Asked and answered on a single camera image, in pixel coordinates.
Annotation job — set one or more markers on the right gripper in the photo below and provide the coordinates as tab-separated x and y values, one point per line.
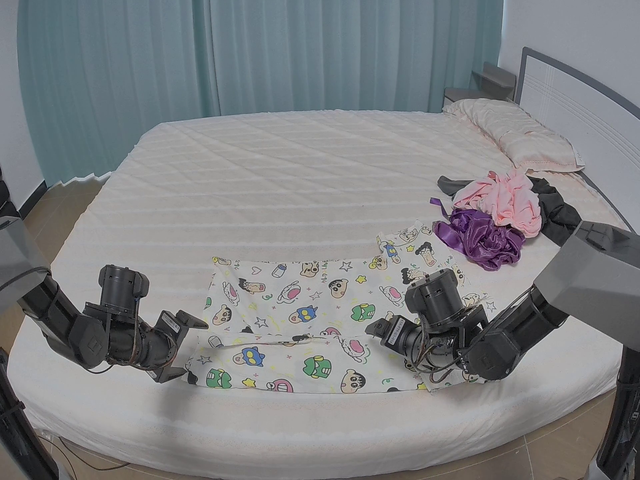
402	340

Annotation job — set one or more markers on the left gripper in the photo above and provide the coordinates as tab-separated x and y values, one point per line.
157	343

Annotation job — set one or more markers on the white printed pyjama top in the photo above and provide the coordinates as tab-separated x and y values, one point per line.
300	298

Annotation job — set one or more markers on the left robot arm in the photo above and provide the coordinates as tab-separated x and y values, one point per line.
60	313

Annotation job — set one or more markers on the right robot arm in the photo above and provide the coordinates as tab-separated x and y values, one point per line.
575	278

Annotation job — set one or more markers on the bed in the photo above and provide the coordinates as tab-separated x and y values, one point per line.
300	178

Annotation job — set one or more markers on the purple garment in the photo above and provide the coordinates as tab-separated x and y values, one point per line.
485	243

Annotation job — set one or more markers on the pink garment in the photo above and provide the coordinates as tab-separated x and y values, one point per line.
515	208

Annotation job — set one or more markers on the dark grey garment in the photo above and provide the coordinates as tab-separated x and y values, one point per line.
557	218

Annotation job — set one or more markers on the cream pillow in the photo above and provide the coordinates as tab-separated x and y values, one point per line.
530	140

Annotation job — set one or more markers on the grey bedside table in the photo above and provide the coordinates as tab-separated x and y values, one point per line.
492	75

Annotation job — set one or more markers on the blue-green curtain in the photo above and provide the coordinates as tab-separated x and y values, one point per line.
300	43

